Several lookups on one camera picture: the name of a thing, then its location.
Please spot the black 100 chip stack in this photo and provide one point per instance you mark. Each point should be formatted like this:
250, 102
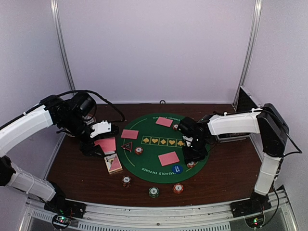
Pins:
126, 181

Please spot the patterned round plate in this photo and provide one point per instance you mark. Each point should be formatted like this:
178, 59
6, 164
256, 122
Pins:
88, 119

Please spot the front aluminium rail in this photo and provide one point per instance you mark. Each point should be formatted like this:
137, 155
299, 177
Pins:
211, 217

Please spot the dealt card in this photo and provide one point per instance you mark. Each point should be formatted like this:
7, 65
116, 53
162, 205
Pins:
164, 122
168, 158
129, 134

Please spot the aluminium poker chip case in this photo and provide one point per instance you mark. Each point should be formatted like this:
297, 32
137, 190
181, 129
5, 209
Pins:
245, 101

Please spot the right aluminium frame post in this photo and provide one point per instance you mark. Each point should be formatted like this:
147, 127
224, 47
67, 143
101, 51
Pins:
250, 47

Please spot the blue small blind button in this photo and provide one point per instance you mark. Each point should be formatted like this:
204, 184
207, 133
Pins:
177, 169

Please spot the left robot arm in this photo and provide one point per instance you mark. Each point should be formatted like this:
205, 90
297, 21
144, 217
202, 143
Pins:
69, 116

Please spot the orange 5 chip stack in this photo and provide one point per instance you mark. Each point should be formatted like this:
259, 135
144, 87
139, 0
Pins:
178, 188

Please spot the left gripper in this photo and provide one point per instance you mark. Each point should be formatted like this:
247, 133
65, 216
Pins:
88, 147

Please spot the red-backed card deck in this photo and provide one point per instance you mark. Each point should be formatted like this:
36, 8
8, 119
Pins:
108, 145

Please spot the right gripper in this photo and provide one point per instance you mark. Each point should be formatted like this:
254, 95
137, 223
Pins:
189, 157

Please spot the playing card box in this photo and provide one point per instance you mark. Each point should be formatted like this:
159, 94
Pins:
113, 164

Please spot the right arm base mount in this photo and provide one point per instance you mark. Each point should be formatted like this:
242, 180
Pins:
248, 207

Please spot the round green poker mat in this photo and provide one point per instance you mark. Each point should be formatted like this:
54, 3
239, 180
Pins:
156, 140

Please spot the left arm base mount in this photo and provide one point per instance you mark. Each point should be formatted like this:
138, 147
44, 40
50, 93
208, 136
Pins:
71, 209

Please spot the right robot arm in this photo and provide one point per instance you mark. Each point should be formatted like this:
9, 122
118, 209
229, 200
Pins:
265, 121

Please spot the green 20 chip stack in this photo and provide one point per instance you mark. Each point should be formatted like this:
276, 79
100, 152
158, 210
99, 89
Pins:
153, 192

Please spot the black triangular all-in button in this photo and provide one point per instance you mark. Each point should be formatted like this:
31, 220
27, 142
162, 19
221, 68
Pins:
127, 146

